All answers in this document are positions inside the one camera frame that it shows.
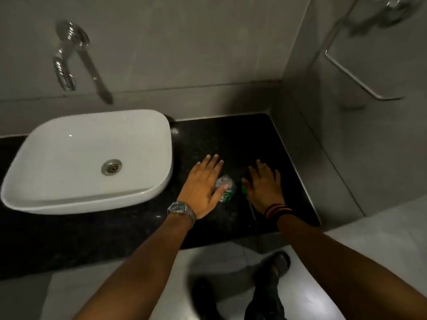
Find person's right hand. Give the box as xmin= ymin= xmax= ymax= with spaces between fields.
xmin=241 ymin=159 xmax=285 ymax=211

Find person's left hand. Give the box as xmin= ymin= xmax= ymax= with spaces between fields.
xmin=176 ymin=154 xmax=231 ymax=220

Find person's left forearm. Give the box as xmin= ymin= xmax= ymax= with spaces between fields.
xmin=73 ymin=211 xmax=195 ymax=320

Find person's right forearm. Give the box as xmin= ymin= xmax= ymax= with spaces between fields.
xmin=276 ymin=211 xmax=427 ymax=320

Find clear bottle with green label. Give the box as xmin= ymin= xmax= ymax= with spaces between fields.
xmin=214 ymin=174 xmax=246 ymax=204

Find dark thread wrist bands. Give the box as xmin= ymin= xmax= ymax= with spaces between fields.
xmin=264 ymin=203 xmax=294 ymax=220

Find silver metal wristwatch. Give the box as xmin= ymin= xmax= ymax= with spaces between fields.
xmin=166 ymin=201 xmax=197 ymax=228

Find black sandal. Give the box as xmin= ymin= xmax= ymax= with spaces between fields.
xmin=262 ymin=250 xmax=291 ymax=285

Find chrome sink drain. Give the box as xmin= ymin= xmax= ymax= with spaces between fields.
xmin=101 ymin=159 xmax=123 ymax=176

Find white ceramic sink basin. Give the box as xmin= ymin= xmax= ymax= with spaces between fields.
xmin=1 ymin=109 xmax=174 ymax=216

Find chrome shower fitting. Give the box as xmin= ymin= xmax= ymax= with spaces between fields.
xmin=347 ymin=0 xmax=425 ymax=34

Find chrome towel rail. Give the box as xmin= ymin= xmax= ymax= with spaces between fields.
xmin=324 ymin=16 xmax=406 ymax=101

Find chrome wall faucet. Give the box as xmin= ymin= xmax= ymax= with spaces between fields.
xmin=52 ymin=20 xmax=114 ymax=106

